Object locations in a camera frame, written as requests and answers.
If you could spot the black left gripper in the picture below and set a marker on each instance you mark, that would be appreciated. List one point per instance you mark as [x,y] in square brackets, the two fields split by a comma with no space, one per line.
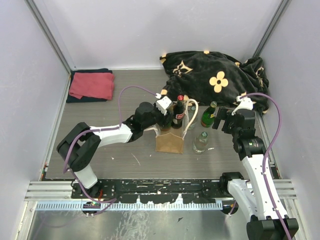
[163,116]

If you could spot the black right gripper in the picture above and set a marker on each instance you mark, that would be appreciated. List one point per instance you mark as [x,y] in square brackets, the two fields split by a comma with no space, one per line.
[221,114]

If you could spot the green bottle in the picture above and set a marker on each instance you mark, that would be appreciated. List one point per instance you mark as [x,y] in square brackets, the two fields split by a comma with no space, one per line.
[208,116]
[167,126]

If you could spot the cola glass bottle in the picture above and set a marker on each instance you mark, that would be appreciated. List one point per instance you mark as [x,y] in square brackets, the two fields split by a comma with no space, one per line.
[178,113]

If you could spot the brown canvas bag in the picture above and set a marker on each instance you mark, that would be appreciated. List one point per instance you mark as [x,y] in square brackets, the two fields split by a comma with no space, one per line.
[172,141]

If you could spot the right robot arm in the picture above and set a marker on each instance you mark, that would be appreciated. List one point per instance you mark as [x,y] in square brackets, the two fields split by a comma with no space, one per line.
[267,219]

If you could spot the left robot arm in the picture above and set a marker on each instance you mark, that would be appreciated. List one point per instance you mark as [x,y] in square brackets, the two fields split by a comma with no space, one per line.
[79,146]

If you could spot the clear bottle upper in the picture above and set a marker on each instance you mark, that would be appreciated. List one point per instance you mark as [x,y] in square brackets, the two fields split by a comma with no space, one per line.
[192,113]

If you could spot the clear bottle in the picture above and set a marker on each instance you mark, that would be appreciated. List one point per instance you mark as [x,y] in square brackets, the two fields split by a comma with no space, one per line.
[192,113]
[200,143]

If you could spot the clear bottle lower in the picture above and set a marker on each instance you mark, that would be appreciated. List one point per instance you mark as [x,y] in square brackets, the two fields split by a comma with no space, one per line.
[200,143]

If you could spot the black floral blanket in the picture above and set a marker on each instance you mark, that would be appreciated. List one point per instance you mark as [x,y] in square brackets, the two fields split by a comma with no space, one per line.
[208,76]

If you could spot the red folded cloth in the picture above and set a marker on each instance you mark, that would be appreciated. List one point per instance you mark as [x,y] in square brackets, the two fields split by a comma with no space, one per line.
[98,85]

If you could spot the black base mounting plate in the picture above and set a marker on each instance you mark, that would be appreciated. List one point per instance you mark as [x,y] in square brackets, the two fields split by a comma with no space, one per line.
[158,191]

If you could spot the dark blue folded cloth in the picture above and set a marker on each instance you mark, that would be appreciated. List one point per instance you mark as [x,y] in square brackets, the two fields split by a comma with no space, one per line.
[71,99]

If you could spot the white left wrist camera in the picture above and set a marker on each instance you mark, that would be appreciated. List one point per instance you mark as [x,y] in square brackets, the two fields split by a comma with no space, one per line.
[163,103]

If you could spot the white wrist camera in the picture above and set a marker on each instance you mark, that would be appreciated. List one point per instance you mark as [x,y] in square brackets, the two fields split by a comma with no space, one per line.
[244,103]
[163,103]

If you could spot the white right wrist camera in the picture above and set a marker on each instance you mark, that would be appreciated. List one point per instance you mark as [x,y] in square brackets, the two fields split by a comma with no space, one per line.
[244,103]

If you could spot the white cable duct strip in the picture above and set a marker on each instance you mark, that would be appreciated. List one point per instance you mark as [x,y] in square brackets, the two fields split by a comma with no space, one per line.
[82,205]

